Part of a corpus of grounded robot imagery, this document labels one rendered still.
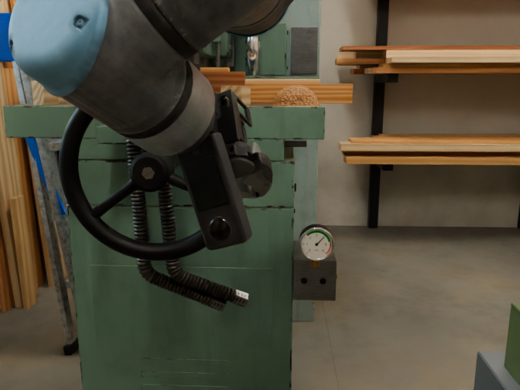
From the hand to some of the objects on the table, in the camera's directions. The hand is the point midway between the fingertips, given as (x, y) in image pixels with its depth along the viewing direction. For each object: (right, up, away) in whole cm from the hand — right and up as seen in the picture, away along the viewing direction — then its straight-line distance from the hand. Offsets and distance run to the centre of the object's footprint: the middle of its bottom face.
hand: (260, 195), depth 66 cm
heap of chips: (+7, +18, +34) cm, 39 cm away
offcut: (-41, +17, +33) cm, 56 cm away
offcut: (-4, +17, +30) cm, 34 cm away
